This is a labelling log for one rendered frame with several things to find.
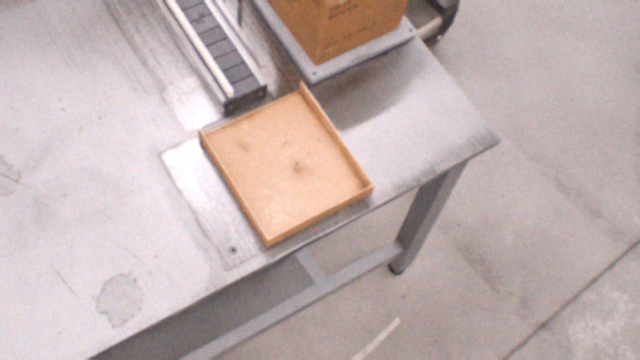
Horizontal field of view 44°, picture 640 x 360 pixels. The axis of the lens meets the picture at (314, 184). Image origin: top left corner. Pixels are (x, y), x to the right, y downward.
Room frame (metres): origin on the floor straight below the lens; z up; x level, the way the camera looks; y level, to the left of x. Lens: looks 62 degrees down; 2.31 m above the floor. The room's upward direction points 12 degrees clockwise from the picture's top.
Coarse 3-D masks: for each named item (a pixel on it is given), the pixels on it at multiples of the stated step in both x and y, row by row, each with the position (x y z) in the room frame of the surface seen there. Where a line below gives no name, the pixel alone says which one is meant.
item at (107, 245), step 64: (0, 0) 1.10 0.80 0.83; (64, 0) 1.14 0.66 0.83; (128, 0) 1.18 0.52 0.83; (0, 64) 0.93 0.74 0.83; (64, 64) 0.97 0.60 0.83; (128, 64) 1.00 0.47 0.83; (384, 64) 1.15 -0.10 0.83; (0, 128) 0.77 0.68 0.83; (64, 128) 0.81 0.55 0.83; (128, 128) 0.84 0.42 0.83; (192, 128) 0.87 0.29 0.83; (384, 128) 0.97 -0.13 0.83; (448, 128) 1.01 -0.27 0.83; (0, 192) 0.63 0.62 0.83; (64, 192) 0.66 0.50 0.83; (128, 192) 0.69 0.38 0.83; (192, 192) 0.72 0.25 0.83; (384, 192) 0.81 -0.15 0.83; (0, 256) 0.50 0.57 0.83; (64, 256) 0.52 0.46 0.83; (128, 256) 0.55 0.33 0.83; (192, 256) 0.58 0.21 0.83; (256, 256) 0.61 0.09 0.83; (0, 320) 0.37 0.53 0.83; (64, 320) 0.40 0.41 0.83; (128, 320) 0.42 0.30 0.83
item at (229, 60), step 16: (176, 0) 1.17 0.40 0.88; (192, 0) 1.18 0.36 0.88; (192, 16) 1.13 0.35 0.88; (208, 16) 1.14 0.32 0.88; (208, 32) 1.10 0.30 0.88; (224, 32) 1.10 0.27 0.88; (208, 48) 1.05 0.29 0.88; (224, 48) 1.06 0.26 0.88; (224, 64) 1.02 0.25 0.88; (240, 64) 1.03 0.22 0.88; (240, 80) 0.99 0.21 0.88; (256, 80) 0.99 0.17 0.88; (240, 96) 0.94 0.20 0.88
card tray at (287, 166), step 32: (288, 96) 1.00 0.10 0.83; (224, 128) 0.88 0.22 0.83; (256, 128) 0.90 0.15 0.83; (288, 128) 0.92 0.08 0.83; (320, 128) 0.93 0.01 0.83; (224, 160) 0.81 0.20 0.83; (256, 160) 0.82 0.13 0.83; (288, 160) 0.84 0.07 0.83; (320, 160) 0.85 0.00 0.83; (352, 160) 0.86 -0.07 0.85; (256, 192) 0.75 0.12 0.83; (288, 192) 0.76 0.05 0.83; (320, 192) 0.78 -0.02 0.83; (352, 192) 0.79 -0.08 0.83; (256, 224) 0.66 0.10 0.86; (288, 224) 0.69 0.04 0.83
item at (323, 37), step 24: (288, 0) 1.18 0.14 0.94; (312, 0) 1.12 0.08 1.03; (336, 0) 1.10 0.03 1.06; (360, 0) 1.15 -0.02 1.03; (384, 0) 1.19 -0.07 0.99; (288, 24) 1.17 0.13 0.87; (312, 24) 1.11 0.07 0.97; (336, 24) 1.11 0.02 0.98; (360, 24) 1.16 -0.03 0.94; (384, 24) 1.21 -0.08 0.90; (312, 48) 1.10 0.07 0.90; (336, 48) 1.12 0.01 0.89
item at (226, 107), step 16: (160, 0) 1.16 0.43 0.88; (208, 0) 1.19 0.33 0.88; (160, 16) 1.15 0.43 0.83; (176, 32) 1.08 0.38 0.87; (192, 48) 1.04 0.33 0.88; (240, 48) 1.07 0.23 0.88; (192, 64) 1.03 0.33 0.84; (208, 80) 0.97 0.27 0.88; (224, 96) 0.94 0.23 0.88; (256, 96) 0.97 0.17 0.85; (224, 112) 0.92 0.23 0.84
